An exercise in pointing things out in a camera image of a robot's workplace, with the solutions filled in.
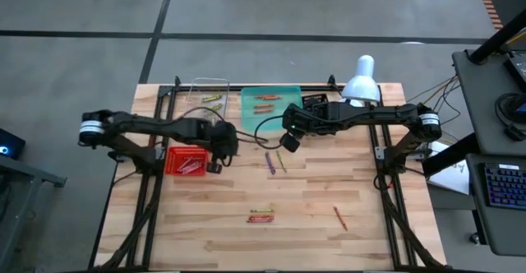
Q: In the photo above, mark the black slanted pole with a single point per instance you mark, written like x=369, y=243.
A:
x=499, y=38

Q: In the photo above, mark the red plastic basket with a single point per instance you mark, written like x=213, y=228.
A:
x=174, y=154

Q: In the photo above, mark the white paper sheet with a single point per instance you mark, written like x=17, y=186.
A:
x=452, y=174

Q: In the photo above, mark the clear plastic bin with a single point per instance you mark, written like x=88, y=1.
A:
x=197, y=88

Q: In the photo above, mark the black support beam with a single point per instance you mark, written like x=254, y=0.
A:
x=448, y=155

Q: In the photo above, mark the white desk lamp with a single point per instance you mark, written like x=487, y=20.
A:
x=361, y=84

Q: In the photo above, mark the grey keyboard tray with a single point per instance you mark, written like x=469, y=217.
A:
x=501, y=232

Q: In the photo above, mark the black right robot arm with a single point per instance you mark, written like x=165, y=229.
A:
x=378, y=114

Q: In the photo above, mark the black plastic basket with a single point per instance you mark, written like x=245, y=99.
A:
x=314, y=98

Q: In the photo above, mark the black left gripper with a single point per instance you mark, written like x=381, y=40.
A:
x=218, y=141

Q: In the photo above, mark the black laptop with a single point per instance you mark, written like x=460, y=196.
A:
x=518, y=69

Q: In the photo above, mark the black caster wheel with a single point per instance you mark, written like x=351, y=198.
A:
x=475, y=238

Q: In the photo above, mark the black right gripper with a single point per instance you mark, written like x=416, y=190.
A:
x=316, y=118

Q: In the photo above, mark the black headphones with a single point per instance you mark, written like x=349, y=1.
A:
x=513, y=133

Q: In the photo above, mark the teal plastic bin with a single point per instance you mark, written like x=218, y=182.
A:
x=250, y=121

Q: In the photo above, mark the black backlit keyboard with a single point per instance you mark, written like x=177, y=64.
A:
x=507, y=184

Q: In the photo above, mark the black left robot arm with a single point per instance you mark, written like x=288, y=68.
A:
x=144, y=123

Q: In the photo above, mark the grey desk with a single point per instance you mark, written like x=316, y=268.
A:
x=476, y=100

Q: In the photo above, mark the black box with blue light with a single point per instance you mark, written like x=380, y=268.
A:
x=8, y=143

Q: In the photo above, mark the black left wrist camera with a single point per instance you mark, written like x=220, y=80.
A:
x=232, y=137

